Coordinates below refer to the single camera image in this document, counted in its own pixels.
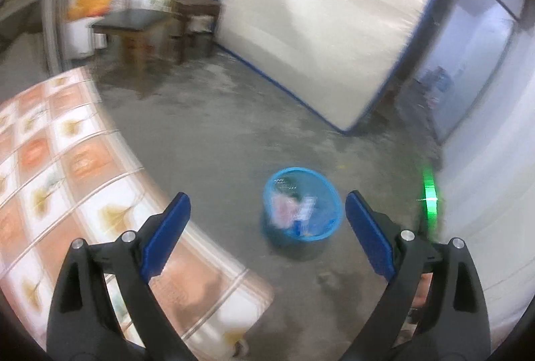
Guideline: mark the grey metal shelf table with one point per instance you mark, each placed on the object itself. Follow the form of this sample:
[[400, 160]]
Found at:
[[36, 17]]

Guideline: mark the blue plastic trash basket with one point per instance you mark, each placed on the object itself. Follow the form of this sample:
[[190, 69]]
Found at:
[[300, 182]]

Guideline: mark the white mattress blue trim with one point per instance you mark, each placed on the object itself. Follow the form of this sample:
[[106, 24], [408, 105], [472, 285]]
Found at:
[[334, 56]]

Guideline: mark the wooden side table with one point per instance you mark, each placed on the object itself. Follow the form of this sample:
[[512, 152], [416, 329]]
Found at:
[[133, 24]]

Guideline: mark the orange yellow bag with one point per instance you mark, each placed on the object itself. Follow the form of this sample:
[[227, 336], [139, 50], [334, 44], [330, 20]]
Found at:
[[87, 9]]

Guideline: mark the person's right hand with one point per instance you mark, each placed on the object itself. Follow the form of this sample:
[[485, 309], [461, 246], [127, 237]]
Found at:
[[419, 300]]

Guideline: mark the dark wooden stool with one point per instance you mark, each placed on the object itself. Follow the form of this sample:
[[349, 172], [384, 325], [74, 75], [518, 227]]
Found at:
[[195, 18]]

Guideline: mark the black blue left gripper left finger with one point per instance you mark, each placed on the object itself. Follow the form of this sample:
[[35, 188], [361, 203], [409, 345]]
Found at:
[[82, 324]]

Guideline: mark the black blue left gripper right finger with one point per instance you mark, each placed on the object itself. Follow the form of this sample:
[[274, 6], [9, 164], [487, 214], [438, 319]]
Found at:
[[454, 324]]

